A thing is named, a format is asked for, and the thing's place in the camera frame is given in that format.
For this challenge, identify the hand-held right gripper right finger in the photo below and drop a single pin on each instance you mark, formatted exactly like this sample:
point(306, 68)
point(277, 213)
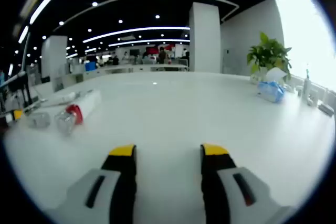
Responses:
point(257, 197)

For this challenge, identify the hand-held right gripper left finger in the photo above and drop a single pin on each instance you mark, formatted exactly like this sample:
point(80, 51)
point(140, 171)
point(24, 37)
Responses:
point(78, 197)

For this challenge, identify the clear skincare jar red lid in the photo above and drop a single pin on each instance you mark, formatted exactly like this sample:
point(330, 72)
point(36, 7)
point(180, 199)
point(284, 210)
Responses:
point(68, 120)

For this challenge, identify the clear skincare bottle white cap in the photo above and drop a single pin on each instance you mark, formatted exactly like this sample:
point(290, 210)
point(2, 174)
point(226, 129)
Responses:
point(39, 120)

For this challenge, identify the white skincare tube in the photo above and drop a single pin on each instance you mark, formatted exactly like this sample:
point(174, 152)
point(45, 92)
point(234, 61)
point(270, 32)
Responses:
point(89, 102)

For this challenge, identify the white pump bottle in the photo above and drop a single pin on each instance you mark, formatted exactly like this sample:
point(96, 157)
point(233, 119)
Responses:
point(307, 87)

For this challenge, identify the blue storage box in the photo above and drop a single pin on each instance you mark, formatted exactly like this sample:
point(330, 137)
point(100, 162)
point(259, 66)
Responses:
point(90, 66)

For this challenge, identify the small yellow object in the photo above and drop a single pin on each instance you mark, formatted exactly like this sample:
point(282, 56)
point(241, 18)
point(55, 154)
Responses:
point(18, 114)

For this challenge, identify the blue tissue pack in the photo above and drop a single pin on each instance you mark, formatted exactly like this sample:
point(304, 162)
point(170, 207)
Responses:
point(271, 91)

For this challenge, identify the dark grey flat device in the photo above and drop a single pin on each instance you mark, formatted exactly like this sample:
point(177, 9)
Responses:
point(326, 109)

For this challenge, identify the green potted plant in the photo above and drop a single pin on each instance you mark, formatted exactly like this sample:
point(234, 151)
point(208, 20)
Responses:
point(267, 53)

